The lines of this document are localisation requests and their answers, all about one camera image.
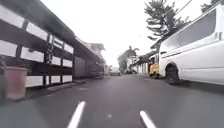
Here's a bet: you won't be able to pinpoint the car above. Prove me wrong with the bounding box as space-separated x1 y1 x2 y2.
109 67 122 77

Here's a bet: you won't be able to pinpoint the dark tree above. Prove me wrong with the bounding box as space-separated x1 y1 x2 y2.
117 45 140 74

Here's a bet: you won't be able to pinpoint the building with overhanging roof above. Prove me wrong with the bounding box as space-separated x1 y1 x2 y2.
84 42 107 66

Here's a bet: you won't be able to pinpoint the low white-walled buildings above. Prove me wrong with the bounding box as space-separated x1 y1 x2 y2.
131 49 160 77

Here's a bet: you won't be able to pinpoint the grey asphalt road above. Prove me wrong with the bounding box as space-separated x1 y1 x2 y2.
0 73 224 128

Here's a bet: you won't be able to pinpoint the yellow vehicle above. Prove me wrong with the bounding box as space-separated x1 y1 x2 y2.
148 63 161 79

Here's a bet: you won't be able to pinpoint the concrete kerb strip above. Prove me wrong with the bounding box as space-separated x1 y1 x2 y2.
26 79 90 100

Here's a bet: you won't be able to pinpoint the robot's own part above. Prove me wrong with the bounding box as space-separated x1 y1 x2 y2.
139 110 156 128

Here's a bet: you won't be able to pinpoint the tall pine tree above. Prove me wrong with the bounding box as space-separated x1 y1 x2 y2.
143 0 191 42

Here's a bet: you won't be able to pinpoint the black and white fence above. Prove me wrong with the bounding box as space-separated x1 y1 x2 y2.
0 0 76 90

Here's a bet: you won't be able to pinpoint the white van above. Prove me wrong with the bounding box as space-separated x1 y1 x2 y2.
157 1 224 87

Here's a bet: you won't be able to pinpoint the pink planter pot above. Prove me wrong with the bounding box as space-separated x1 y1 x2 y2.
3 65 31 101

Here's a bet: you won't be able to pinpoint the grey gate wall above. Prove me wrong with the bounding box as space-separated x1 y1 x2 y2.
73 54 105 80

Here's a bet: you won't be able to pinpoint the overhead wires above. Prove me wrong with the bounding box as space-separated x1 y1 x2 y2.
173 0 195 16

